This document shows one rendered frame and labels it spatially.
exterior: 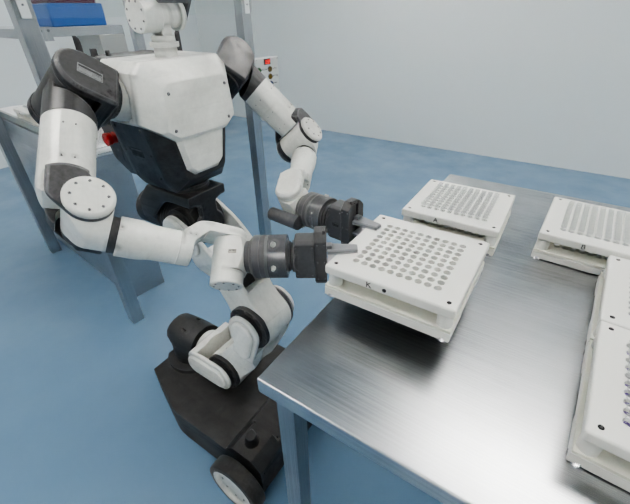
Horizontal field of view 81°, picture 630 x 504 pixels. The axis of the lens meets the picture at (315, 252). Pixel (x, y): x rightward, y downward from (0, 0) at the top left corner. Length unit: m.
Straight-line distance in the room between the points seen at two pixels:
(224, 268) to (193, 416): 0.86
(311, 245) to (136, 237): 0.31
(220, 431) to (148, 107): 1.04
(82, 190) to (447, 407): 0.67
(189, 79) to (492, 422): 0.87
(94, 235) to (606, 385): 0.81
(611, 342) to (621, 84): 3.75
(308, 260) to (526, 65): 3.86
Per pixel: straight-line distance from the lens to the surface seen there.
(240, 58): 1.13
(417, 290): 0.66
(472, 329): 0.79
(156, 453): 1.67
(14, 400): 2.12
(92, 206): 0.69
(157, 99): 0.90
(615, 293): 0.89
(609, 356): 0.74
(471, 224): 1.00
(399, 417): 0.63
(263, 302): 1.09
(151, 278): 2.38
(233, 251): 0.74
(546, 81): 4.40
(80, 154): 0.77
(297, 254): 0.72
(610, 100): 4.41
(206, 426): 1.46
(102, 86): 0.88
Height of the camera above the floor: 1.37
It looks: 33 degrees down
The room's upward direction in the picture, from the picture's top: 1 degrees counter-clockwise
